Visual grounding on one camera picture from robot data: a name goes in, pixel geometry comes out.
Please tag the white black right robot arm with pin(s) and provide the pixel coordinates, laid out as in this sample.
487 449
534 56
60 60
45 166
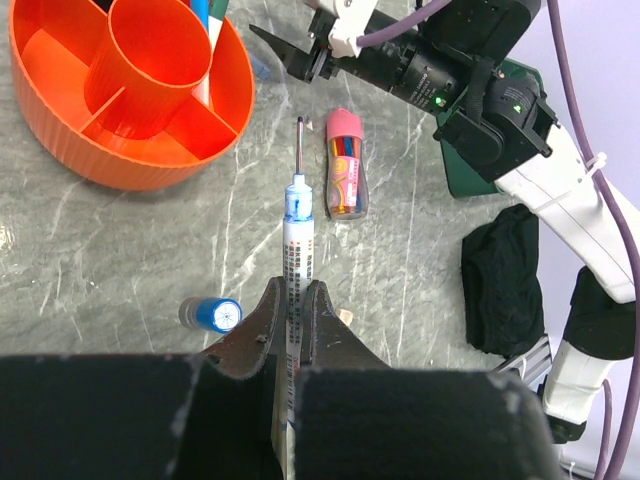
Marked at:
506 132

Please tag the blue white pen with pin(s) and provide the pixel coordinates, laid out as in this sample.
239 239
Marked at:
298 264

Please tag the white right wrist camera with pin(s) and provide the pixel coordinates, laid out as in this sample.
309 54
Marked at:
351 19

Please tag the aluminium rail frame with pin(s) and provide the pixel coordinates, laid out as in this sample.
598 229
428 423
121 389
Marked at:
529 369

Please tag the orange round divided container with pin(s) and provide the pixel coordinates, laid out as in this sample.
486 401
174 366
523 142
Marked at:
133 97

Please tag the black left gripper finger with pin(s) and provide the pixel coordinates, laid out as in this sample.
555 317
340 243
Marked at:
241 354
296 62
327 342

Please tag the blue capped white marker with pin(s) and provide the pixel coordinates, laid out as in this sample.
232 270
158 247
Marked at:
201 9

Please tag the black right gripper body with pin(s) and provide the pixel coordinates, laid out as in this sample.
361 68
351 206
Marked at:
428 66

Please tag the blue pen cap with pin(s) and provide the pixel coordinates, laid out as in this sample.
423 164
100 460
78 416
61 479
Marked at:
260 70

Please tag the black cloth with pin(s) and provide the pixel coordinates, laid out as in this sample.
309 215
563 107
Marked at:
502 294

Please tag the blue glue stick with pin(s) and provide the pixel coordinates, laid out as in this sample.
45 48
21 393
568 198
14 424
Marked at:
216 314

